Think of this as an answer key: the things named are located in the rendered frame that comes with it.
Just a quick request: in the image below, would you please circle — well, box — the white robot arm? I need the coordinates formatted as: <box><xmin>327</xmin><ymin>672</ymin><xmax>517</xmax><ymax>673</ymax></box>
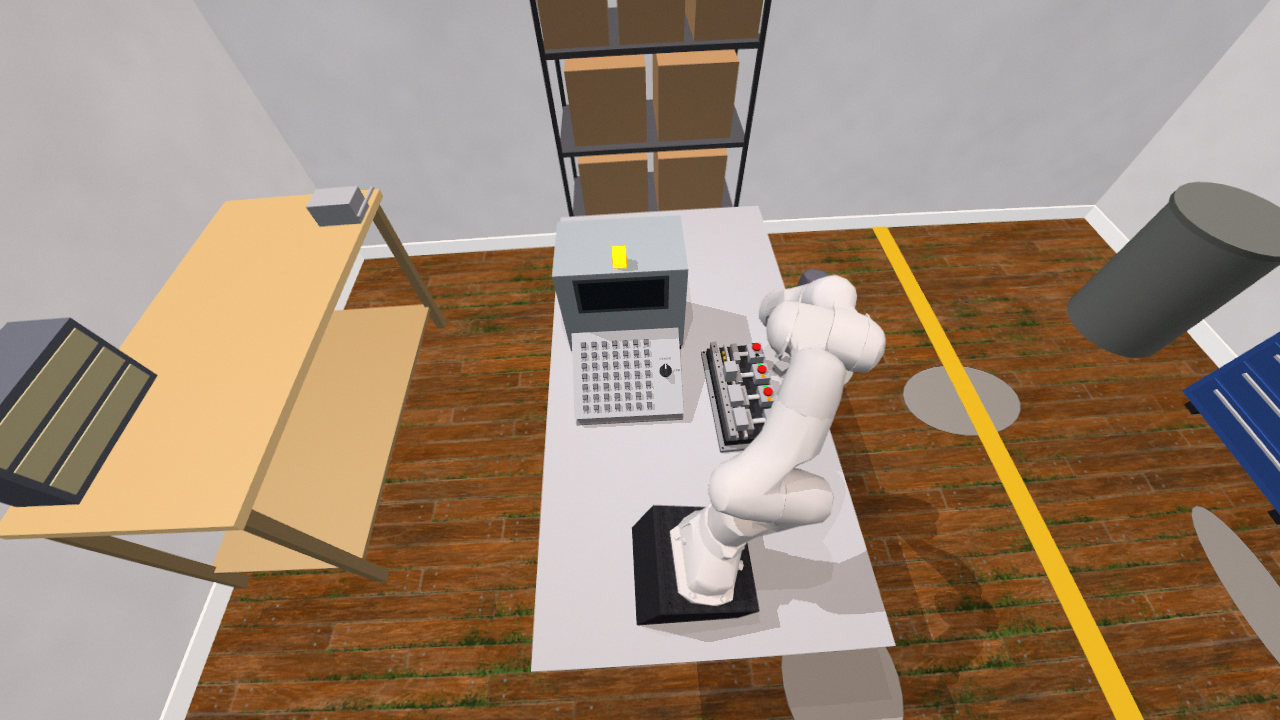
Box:
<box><xmin>669</xmin><ymin>269</ymin><xmax>886</xmax><ymax>606</ymax></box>

